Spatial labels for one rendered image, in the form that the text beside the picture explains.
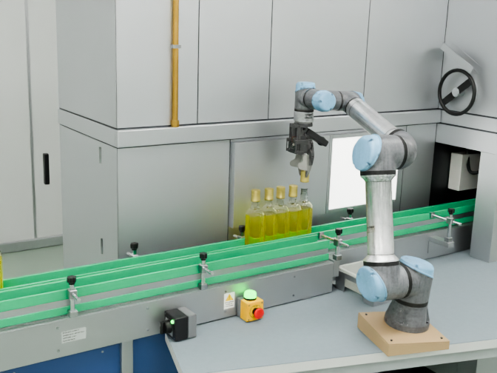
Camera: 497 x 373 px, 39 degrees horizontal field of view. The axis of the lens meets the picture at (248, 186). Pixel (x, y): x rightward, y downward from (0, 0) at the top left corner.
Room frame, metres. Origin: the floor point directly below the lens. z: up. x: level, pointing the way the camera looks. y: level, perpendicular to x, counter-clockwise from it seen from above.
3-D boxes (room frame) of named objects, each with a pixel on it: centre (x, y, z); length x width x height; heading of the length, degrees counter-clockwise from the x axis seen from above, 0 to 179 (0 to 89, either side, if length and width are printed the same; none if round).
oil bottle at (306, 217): (2.69, -0.22, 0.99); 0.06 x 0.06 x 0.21; 34
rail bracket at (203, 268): (2.24, 0.13, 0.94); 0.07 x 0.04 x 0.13; 34
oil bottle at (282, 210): (2.62, -0.12, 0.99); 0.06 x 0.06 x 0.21; 35
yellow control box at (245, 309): (2.32, -0.02, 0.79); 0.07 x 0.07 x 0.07; 34
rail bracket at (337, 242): (2.61, -0.34, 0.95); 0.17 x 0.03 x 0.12; 34
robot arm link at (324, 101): (2.60, -0.27, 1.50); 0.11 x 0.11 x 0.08; 28
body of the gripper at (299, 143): (2.67, -0.20, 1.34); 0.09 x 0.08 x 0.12; 118
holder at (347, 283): (2.62, -0.47, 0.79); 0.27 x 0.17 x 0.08; 34
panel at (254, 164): (2.91, -0.31, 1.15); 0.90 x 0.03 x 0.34; 124
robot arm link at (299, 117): (2.67, -0.20, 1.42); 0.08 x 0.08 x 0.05
